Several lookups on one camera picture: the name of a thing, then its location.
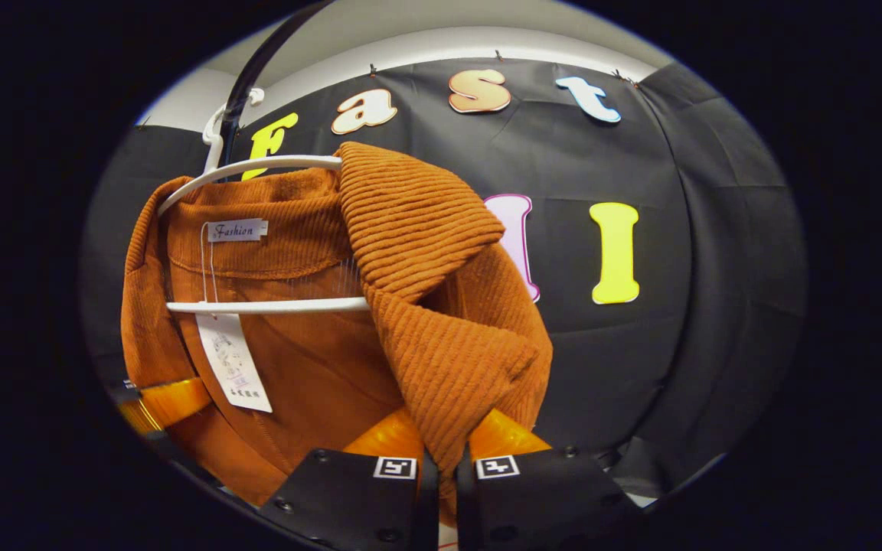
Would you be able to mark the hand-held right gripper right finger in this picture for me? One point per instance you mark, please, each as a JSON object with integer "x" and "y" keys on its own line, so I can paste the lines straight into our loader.
{"x": 548, "y": 497}

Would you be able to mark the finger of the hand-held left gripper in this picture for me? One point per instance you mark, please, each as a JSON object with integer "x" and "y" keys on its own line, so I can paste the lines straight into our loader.
{"x": 169, "y": 402}

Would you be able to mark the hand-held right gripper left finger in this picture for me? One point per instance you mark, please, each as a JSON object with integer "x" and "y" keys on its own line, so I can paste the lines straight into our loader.
{"x": 349, "y": 497}

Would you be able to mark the white hanger with crossbar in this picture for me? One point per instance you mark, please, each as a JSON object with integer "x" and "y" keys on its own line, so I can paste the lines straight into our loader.
{"x": 272, "y": 306}

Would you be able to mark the black clothes rack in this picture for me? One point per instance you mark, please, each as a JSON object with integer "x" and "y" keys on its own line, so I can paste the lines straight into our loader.
{"x": 246, "y": 84}

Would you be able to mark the black backdrop cloth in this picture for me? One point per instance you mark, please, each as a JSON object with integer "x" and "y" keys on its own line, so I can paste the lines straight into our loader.
{"x": 640, "y": 367}

